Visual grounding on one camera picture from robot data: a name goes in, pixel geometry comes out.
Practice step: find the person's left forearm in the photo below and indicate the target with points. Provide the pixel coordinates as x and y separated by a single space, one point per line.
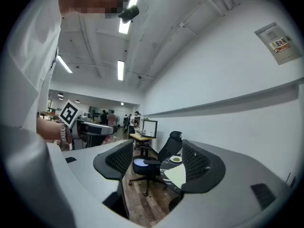
48 129

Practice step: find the wooden desk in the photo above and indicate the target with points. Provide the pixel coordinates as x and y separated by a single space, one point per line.
142 137

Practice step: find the computer monitor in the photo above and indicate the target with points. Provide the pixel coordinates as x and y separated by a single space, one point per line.
150 129

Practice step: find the black head-mounted camera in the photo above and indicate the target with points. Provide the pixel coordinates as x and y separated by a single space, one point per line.
129 12

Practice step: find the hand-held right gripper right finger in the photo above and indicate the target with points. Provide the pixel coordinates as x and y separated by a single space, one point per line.
237 174

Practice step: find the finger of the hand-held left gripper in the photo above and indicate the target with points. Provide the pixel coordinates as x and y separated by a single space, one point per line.
99 128

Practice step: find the light green towel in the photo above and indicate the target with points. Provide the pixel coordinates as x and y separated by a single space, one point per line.
177 174

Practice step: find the silver wristwatch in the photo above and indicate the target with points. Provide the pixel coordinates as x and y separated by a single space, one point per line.
63 133

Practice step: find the person in white shirt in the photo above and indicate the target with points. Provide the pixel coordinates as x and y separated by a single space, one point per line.
23 56

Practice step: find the blue round plate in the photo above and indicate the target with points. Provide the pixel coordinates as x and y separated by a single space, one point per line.
140 162

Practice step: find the black mesh headrest office chair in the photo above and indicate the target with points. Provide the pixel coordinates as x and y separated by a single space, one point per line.
169 146

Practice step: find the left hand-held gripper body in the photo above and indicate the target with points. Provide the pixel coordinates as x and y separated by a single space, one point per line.
69 113

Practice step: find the ceiling light strip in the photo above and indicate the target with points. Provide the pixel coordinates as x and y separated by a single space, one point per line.
120 70
129 8
64 64

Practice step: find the white plate of green peas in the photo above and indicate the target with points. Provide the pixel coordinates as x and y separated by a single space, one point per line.
176 159

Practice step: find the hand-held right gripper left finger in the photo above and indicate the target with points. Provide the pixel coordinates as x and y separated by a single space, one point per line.
95 174

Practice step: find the grey wall electrical panel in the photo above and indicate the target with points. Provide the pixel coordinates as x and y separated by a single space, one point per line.
278 43

